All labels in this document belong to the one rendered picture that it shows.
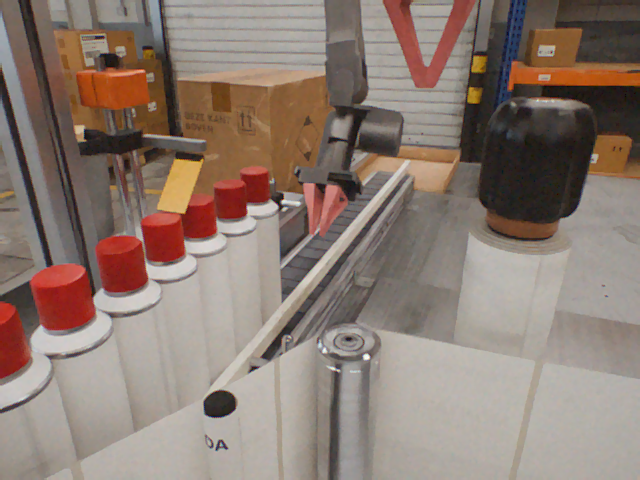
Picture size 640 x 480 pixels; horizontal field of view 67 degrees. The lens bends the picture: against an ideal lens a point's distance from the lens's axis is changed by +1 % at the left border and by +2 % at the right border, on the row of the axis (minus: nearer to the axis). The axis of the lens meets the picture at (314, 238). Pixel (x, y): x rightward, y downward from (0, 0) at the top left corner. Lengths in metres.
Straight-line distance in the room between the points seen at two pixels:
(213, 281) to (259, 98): 0.59
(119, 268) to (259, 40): 4.68
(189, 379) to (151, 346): 0.08
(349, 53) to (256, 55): 4.23
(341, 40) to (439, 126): 3.94
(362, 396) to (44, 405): 0.19
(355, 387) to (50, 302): 0.20
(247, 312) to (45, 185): 0.23
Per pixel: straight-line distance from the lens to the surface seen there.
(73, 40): 4.13
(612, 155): 4.23
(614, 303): 0.90
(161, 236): 0.41
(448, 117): 4.69
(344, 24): 0.82
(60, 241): 0.52
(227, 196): 0.49
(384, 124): 0.78
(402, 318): 0.65
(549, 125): 0.41
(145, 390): 0.43
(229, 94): 1.05
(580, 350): 0.66
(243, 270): 0.51
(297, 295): 0.62
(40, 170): 0.50
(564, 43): 4.05
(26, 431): 0.35
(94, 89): 0.47
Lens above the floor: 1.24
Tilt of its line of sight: 25 degrees down
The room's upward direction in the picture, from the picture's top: straight up
